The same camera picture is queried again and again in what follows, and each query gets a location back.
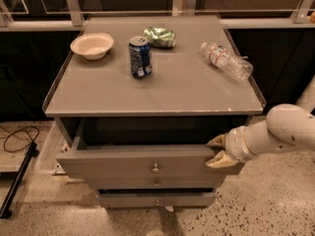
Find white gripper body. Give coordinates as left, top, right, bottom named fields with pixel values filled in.
left=225, top=126, right=257, bottom=163

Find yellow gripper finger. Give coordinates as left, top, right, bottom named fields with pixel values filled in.
left=207, top=134, right=226, bottom=148
left=205, top=150, right=238, bottom=168

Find grey top drawer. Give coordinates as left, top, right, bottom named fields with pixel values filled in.
left=57, top=122, right=243, bottom=181

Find grey drawer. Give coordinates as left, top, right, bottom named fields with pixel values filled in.
left=98, top=192, right=216, bottom=208
left=57, top=122, right=243, bottom=181
left=86, top=173, right=223, bottom=190

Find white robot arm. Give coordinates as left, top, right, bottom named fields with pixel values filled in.
left=206, top=76, right=315, bottom=168

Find grey drawer cabinet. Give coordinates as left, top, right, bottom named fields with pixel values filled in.
left=43, top=22, right=266, bottom=198

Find grey bottom drawer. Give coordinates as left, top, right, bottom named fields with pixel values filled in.
left=98, top=192, right=216, bottom=208

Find grey middle drawer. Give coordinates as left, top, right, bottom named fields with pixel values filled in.
left=86, top=173, right=223, bottom=190

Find clear plastic water bottle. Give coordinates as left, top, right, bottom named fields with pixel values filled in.
left=201, top=42, right=253, bottom=83

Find green crumpled chip bag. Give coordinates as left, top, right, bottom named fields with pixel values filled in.
left=144, top=27, right=176, bottom=48

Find blue soda can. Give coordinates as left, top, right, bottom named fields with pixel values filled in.
left=129, top=35, right=153, bottom=79

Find metal window railing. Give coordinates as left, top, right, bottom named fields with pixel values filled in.
left=1, top=0, right=314, bottom=31

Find small items beside cabinet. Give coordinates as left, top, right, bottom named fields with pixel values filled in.
left=52, top=142, right=71, bottom=176

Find white paper bowl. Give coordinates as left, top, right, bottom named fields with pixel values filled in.
left=70, top=32, right=114, bottom=60

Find black metal floor bar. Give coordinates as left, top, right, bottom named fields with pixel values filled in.
left=0, top=142, right=39, bottom=219

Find black cable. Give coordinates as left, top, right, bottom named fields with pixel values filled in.
left=0, top=124, right=40, bottom=154

